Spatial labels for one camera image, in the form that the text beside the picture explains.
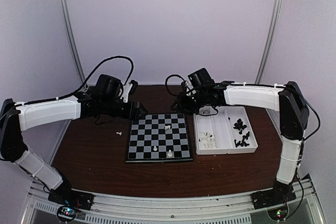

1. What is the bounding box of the right controller board with LEDs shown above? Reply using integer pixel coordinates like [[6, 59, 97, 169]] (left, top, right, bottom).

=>
[[267, 206, 289, 221]]

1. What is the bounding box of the white divided plastic tray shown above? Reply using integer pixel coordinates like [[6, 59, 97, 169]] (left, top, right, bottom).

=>
[[193, 106, 258, 155]]

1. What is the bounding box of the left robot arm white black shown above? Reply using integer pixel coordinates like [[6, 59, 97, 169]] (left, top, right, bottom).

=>
[[1, 74, 148, 205]]

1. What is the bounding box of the white chess pieces upper pile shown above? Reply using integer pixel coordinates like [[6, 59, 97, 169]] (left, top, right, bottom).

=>
[[200, 108, 211, 116]]

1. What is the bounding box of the left controller board with LEDs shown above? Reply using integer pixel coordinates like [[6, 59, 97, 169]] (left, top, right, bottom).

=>
[[56, 206, 78, 222]]

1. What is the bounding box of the black cable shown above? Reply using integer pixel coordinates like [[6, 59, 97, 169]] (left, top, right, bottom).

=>
[[56, 56, 134, 126], [165, 74, 321, 209]]

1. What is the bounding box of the left aluminium frame post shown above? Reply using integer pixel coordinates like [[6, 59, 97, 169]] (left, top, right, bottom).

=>
[[60, 0, 85, 83]]

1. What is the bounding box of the black chess pieces lower pile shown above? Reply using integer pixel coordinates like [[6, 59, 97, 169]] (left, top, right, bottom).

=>
[[234, 132, 250, 148]]

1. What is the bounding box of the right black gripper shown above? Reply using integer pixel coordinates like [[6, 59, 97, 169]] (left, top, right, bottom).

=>
[[170, 90, 208, 116]]

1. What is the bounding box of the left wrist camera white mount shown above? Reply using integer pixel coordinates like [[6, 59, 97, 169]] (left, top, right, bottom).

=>
[[121, 80, 139, 103]]

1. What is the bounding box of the left black cable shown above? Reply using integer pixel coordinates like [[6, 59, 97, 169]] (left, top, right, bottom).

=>
[[56, 56, 134, 126]]

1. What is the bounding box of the white chess pieces lower pile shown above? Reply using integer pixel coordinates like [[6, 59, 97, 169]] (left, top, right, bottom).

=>
[[198, 131, 217, 149]]

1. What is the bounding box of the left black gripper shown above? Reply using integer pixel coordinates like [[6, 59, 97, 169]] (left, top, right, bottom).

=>
[[101, 97, 149, 121]]

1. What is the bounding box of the white king chess piece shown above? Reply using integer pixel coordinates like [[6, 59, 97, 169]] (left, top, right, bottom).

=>
[[167, 150, 173, 157]]

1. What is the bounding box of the controller board with leds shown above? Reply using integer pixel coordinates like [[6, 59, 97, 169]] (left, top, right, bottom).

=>
[[267, 206, 289, 221], [56, 206, 78, 222]]

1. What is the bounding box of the right aluminium frame post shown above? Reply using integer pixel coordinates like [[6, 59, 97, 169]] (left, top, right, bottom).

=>
[[255, 0, 283, 84]]

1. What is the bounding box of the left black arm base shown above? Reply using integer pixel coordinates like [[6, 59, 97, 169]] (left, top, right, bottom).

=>
[[48, 182, 94, 210]]

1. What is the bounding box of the aluminium front rail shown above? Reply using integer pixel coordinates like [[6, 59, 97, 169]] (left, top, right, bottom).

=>
[[19, 178, 327, 223]]

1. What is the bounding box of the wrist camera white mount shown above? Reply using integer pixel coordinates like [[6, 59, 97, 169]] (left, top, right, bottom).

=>
[[181, 80, 196, 96], [121, 80, 139, 103]]

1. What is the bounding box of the aluminium frame post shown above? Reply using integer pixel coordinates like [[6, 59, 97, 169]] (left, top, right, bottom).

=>
[[60, 0, 85, 83], [255, 0, 283, 84]]

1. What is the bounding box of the white chess pieces pile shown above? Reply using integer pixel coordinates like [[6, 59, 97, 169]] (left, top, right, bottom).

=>
[[200, 108, 211, 116], [198, 131, 217, 149]]

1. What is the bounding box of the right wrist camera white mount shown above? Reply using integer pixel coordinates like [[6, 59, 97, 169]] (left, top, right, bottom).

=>
[[181, 80, 196, 96]]

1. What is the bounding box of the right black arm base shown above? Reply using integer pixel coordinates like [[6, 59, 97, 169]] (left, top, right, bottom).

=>
[[251, 180, 296, 209]]

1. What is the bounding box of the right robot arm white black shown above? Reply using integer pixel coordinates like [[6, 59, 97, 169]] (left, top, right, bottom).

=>
[[171, 68, 310, 204]]

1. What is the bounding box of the black grey chess board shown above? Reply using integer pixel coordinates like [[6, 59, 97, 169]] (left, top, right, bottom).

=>
[[125, 113, 193, 163]]

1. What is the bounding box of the right black cable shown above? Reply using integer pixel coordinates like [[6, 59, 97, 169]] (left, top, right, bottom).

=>
[[165, 74, 321, 209]]

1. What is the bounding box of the black chess pieces pile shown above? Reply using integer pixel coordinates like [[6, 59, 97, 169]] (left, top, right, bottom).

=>
[[228, 117, 247, 134], [234, 132, 250, 148]]

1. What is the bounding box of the black chess pieces upper pile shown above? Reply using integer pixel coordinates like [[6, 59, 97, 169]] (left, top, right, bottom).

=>
[[228, 117, 247, 134]]

